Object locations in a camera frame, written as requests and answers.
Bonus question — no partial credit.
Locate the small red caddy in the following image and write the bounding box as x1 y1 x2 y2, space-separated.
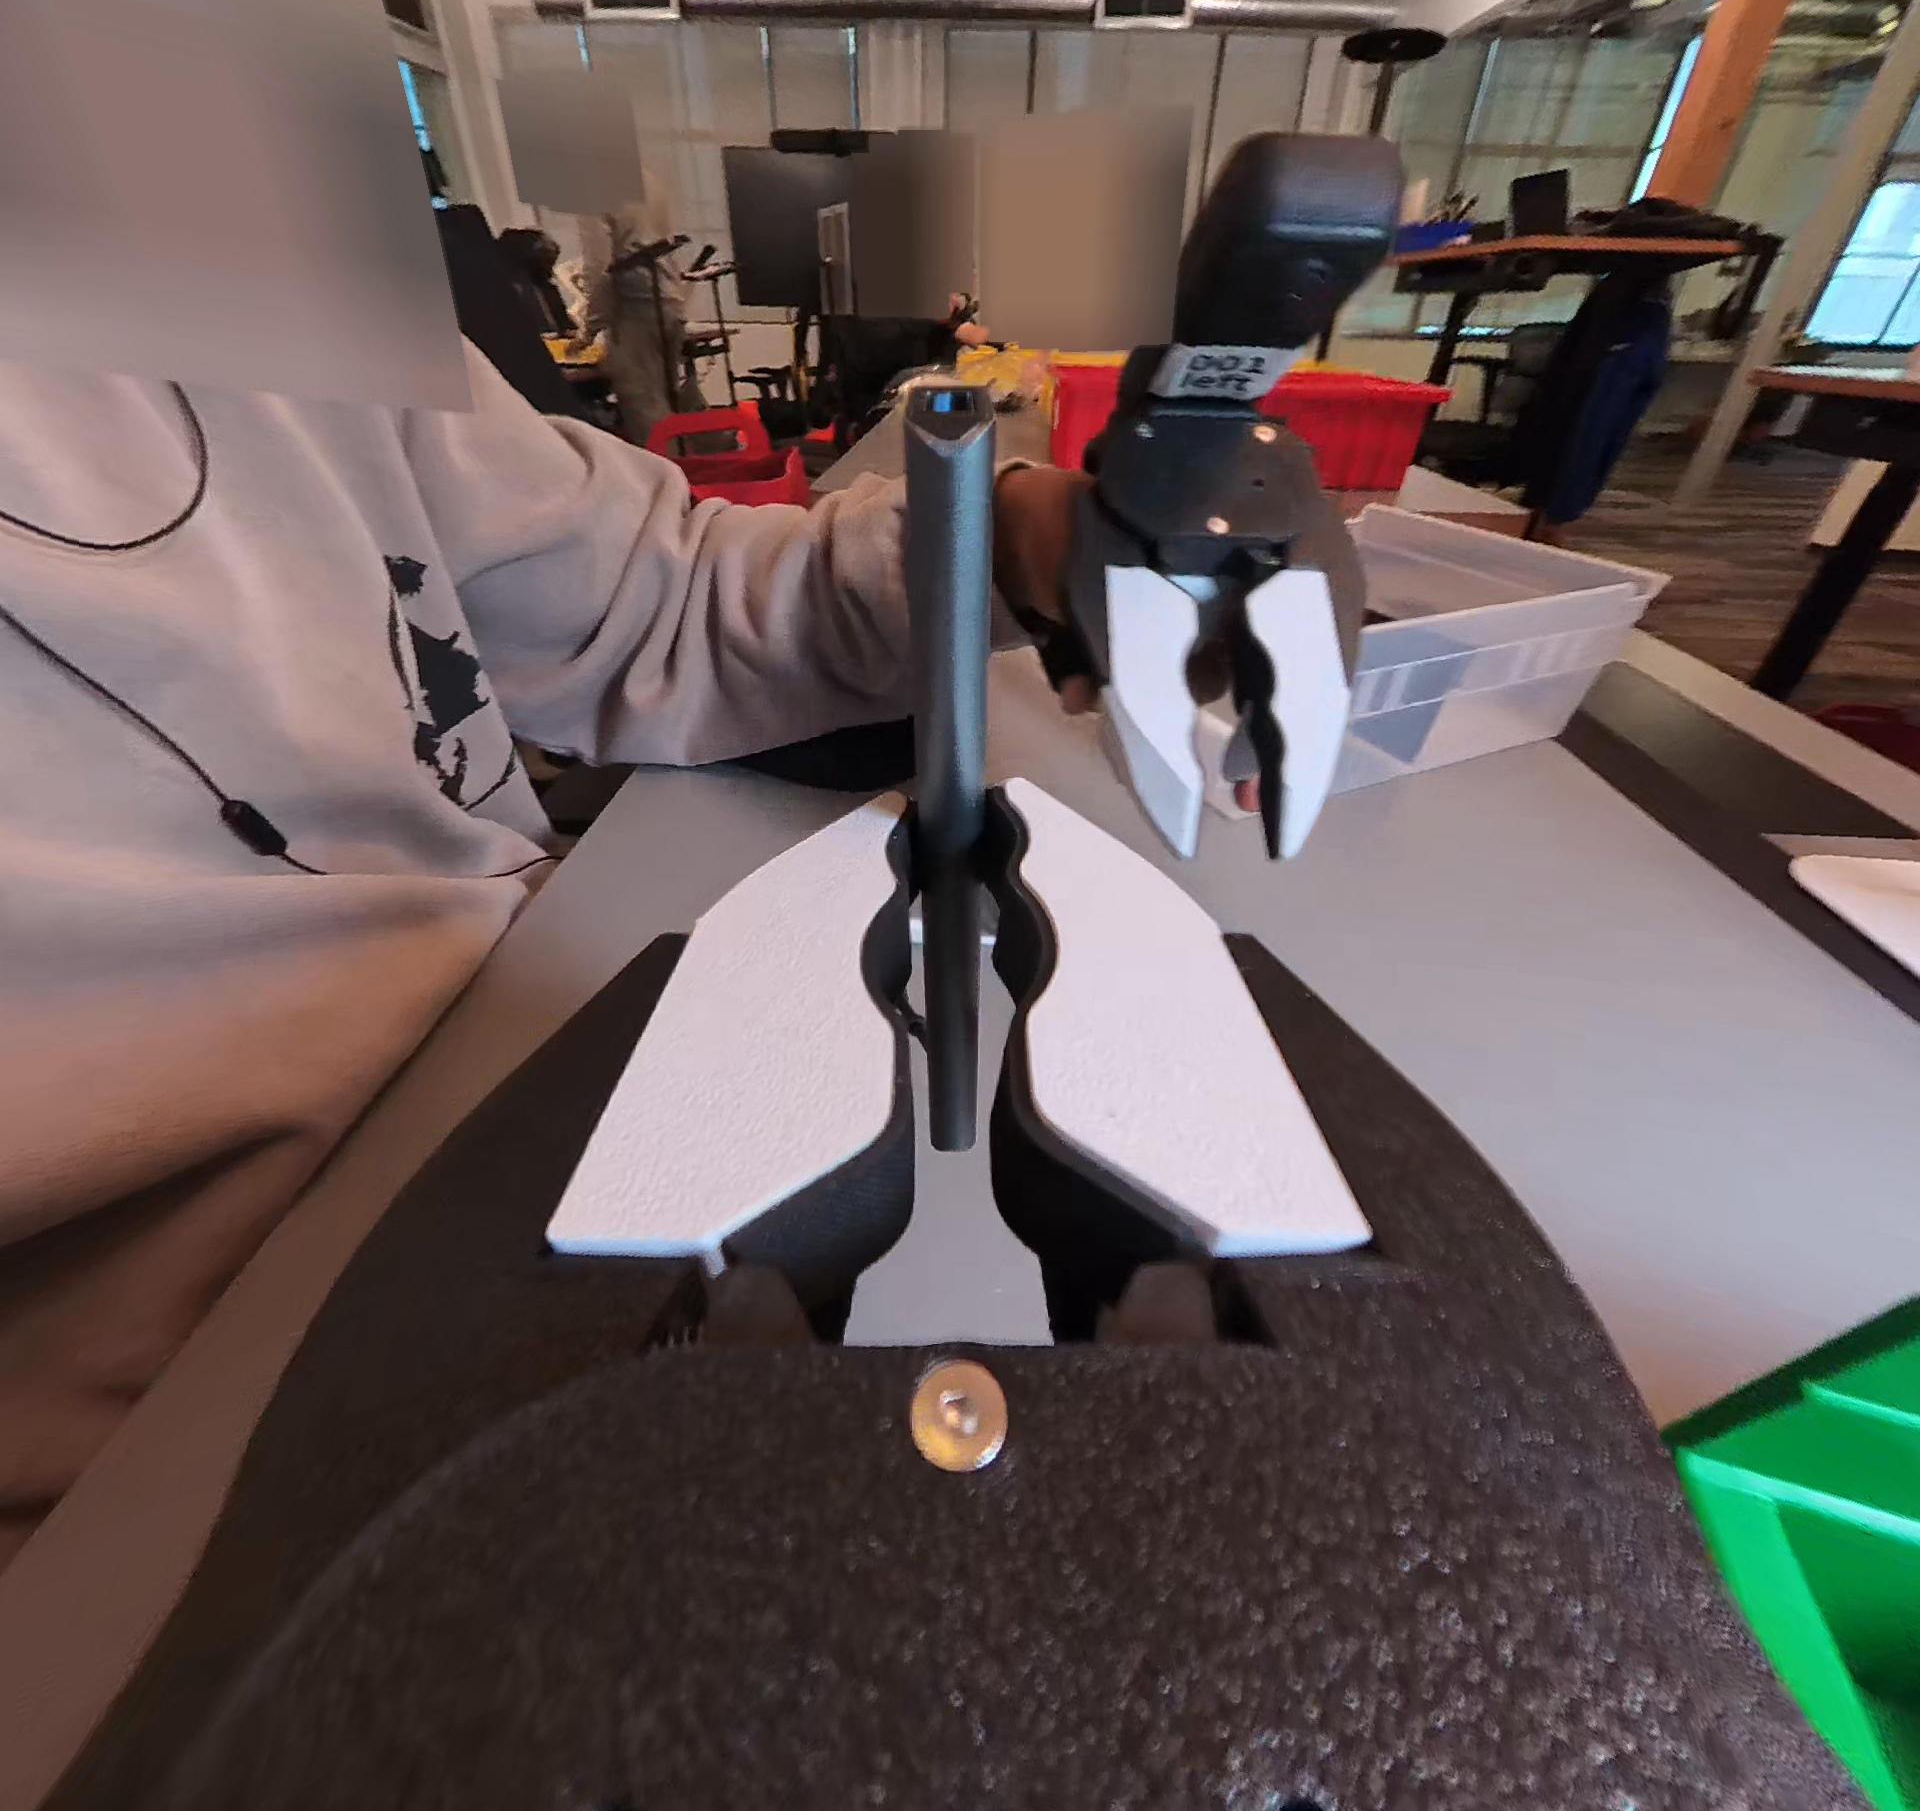
648 400 813 507

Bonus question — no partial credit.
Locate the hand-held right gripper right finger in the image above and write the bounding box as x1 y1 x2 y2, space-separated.
990 776 1377 1310

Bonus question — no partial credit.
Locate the document stand with wooden board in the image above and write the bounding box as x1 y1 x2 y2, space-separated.
1788 852 1920 976

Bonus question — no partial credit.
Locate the person's torso in grey sweatshirt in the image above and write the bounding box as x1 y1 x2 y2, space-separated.
0 341 601 1543

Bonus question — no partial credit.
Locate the blue jacket on chair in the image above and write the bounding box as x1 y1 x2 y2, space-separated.
1529 274 1674 524

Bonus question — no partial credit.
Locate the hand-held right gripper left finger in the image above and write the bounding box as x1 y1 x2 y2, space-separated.
544 789 921 1310

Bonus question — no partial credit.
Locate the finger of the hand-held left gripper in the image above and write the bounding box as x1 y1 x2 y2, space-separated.
1103 566 1263 864
1223 575 1355 864

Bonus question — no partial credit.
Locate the wooden post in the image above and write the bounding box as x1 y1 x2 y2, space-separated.
1642 0 1839 208

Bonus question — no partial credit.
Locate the grey metal usb hub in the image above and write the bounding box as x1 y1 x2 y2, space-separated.
900 378 999 1154

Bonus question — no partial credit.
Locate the green plastic bin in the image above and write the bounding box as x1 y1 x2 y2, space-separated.
1665 1298 1920 1811

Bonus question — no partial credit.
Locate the large red bin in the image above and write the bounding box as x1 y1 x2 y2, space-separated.
1049 357 1455 493

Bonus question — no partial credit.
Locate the black earphone cord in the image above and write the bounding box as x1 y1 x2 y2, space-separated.
0 384 559 883

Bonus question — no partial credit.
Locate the black monitor on stand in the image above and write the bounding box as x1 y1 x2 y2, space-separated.
722 143 858 313

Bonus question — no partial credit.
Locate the clear plastic bin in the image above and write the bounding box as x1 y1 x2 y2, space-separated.
1320 500 1672 797

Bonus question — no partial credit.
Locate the black wrist rest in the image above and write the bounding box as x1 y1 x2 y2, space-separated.
540 720 916 834

